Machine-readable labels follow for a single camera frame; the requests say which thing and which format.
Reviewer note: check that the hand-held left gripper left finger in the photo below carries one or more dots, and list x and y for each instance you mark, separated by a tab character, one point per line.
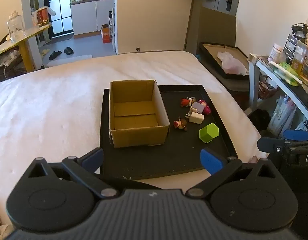
94	158

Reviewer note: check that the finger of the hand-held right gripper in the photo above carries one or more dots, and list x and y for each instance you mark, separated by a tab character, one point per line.
269	145
298	135

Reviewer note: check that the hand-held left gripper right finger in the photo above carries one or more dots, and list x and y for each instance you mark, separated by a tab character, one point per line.
211	161

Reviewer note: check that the green hexagonal block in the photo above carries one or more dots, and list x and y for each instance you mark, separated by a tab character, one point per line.
207	133

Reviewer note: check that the white wall charger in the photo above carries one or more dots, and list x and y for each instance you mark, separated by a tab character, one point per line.
196	118

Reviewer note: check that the brown cardboard box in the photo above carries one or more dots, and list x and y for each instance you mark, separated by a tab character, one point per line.
134	135

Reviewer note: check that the brown toy figurine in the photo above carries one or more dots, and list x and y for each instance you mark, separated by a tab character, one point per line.
181	124

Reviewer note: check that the pink toy figurine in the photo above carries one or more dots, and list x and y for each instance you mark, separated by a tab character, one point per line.
207	110

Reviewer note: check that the grey toy sofa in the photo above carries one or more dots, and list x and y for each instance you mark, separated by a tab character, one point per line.
199	108

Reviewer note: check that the white shopping bag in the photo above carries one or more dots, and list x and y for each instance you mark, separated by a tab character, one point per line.
281	116

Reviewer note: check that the red basket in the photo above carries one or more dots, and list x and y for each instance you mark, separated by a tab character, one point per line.
266	91

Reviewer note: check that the grey desk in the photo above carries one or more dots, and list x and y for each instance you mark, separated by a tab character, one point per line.
281	82

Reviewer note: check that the green wipes packet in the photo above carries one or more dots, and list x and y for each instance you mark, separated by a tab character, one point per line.
289	72

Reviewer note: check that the red toy figurine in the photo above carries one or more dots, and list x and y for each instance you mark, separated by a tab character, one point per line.
185	102

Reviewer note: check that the small beige toy charm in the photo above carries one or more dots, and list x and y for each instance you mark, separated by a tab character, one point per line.
193	99

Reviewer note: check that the small drawer organizer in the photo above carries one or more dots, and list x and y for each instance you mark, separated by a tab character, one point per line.
299	52

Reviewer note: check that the pink lidded jar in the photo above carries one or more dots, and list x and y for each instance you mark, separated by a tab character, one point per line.
275	52

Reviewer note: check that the pale pink plastic bag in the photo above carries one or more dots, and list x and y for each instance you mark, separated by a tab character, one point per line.
231	63

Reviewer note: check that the black framed floor tray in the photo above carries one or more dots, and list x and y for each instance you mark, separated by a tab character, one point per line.
211	57

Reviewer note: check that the black slipper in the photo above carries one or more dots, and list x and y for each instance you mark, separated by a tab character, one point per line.
69	50
55	55

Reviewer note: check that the beige slipper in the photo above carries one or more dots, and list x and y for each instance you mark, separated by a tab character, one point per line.
45	52

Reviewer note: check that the yellow round table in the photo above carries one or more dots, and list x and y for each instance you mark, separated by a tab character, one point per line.
28	55

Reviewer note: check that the orange carton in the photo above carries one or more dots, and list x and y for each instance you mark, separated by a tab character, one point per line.
106	33

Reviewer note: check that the leaning cardboard sheet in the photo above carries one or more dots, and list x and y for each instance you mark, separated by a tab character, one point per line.
214	27

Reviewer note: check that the white kitchen cabinet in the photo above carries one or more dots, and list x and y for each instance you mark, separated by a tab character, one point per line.
86	17

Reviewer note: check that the dark spray bottle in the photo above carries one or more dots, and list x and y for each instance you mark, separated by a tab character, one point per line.
110	17

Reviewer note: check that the red box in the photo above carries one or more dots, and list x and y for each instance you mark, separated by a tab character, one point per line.
42	17

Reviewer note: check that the clear glass jar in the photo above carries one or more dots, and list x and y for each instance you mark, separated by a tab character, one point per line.
15	28

